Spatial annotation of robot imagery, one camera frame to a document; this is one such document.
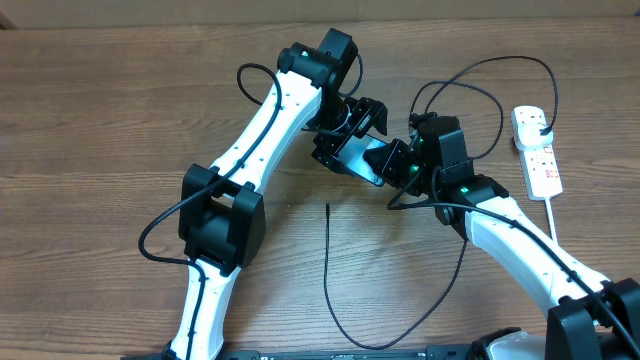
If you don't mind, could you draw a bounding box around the blue Galaxy smartphone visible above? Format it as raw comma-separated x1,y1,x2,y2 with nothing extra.
337,135,385,187

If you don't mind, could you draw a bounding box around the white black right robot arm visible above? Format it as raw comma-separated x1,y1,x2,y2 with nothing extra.
363,113,639,359

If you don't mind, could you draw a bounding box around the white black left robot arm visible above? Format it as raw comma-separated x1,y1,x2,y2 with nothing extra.
160,29,387,359

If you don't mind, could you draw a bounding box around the black charger cable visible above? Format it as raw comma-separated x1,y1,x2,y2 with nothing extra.
323,55,560,351

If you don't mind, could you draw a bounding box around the white charger adapter plug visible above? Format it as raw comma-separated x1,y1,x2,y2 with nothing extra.
514,122,554,151

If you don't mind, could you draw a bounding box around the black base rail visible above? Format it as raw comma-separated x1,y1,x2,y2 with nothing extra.
119,344,481,360

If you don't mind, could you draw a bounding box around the white power strip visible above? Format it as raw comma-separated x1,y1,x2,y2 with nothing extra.
511,105,563,201

